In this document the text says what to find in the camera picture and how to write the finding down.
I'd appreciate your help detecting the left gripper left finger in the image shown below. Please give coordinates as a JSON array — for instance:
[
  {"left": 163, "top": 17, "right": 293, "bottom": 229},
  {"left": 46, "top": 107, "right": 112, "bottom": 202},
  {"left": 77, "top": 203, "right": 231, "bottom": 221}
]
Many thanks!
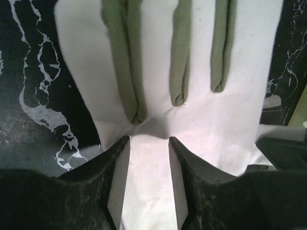
[{"left": 0, "top": 136, "right": 130, "bottom": 230}]

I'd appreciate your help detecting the white grey work glove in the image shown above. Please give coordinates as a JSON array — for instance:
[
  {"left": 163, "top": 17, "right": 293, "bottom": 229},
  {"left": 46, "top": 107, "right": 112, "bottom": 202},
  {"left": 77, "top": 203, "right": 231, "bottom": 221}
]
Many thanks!
[{"left": 55, "top": 0, "right": 283, "bottom": 230}]

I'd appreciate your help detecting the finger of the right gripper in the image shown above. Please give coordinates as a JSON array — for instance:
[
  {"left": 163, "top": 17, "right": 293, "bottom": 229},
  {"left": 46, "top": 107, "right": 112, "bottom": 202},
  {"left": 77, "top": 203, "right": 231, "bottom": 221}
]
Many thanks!
[{"left": 256, "top": 126, "right": 307, "bottom": 171}]

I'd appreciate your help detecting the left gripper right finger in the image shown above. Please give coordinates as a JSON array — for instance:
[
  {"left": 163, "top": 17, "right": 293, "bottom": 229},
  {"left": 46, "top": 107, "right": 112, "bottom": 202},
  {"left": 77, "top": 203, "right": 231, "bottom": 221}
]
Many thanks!
[{"left": 169, "top": 137, "right": 307, "bottom": 230}]

